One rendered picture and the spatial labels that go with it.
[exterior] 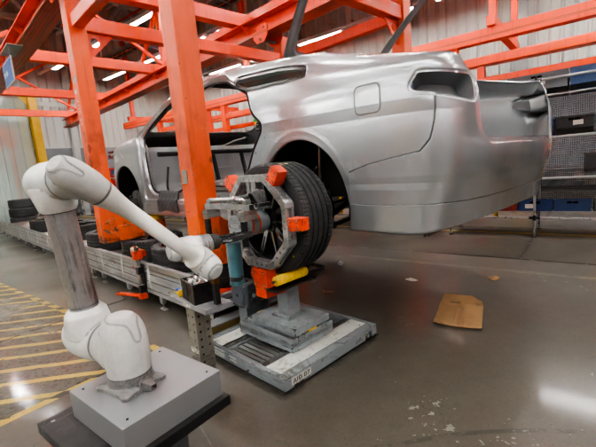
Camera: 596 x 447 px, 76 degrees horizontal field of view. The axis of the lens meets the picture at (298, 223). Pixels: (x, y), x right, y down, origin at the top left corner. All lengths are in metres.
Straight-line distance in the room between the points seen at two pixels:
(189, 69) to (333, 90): 0.93
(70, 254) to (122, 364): 0.43
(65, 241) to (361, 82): 1.59
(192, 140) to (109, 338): 1.43
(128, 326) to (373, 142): 1.47
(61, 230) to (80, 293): 0.24
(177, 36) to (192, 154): 0.71
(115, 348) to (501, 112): 3.25
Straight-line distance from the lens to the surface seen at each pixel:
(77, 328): 1.66
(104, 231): 4.36
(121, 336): 1.51
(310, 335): 2.38
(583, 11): 7.96
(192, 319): 2.33
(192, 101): 2.61
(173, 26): 2.70
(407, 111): 2.04
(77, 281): 1.63
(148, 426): 1.49
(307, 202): 2.04
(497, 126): 3.69
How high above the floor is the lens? 1.16
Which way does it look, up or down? 9 degrees down
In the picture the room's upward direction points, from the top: 5 degrees counter-clockwise
